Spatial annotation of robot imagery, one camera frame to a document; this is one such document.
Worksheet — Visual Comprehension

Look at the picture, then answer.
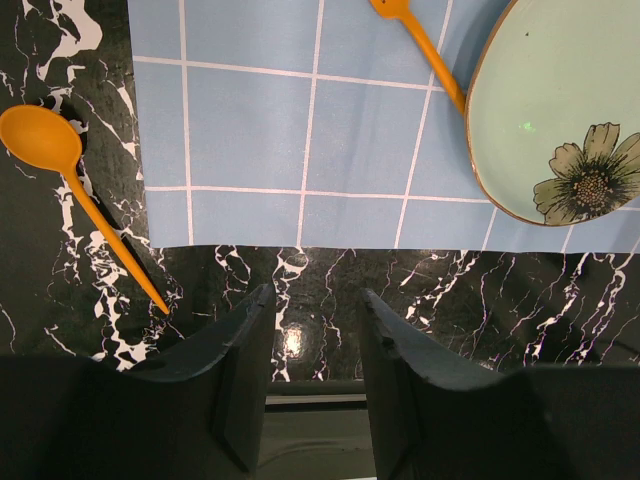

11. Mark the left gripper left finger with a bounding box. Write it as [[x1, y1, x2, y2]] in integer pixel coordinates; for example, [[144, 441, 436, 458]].
[[1, 284, 276, 479]]

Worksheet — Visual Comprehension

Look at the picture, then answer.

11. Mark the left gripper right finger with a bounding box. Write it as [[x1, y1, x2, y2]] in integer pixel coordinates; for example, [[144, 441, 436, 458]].
[[358, 289, 639, 479]]

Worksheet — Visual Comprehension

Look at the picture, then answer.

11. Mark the orange plastic spoon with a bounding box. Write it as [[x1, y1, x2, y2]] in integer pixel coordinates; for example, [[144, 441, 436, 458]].
[[1, 105, 169, 314]]

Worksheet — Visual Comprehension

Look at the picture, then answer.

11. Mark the green floral plate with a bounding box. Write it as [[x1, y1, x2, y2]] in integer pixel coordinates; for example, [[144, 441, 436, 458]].
[[466, 1, 639, 227]]

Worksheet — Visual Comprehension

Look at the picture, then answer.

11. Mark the blue checked placemat cloth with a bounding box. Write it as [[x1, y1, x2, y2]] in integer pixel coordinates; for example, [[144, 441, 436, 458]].
[[128, 1, 639, 253]]

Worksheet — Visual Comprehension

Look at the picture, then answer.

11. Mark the orange plastic fork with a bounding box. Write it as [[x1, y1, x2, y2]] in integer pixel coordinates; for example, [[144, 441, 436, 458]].
[[370, 0, 466, 114]]

